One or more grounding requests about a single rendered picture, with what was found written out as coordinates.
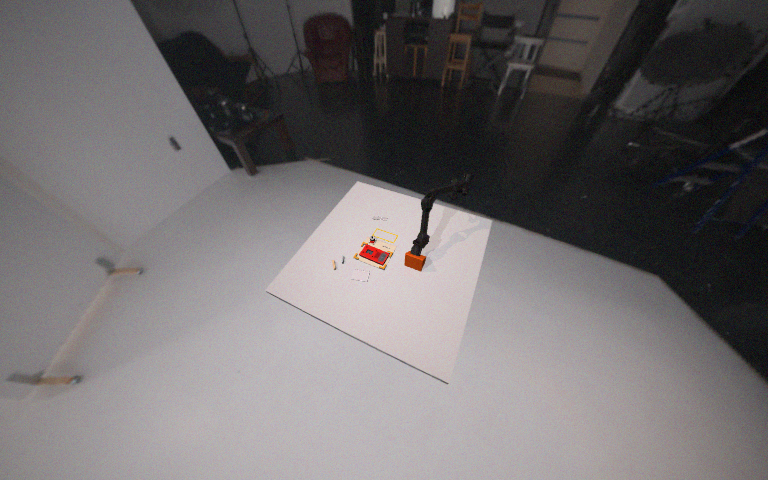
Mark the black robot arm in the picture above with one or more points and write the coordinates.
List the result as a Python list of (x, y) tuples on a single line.
[(427, 204)]

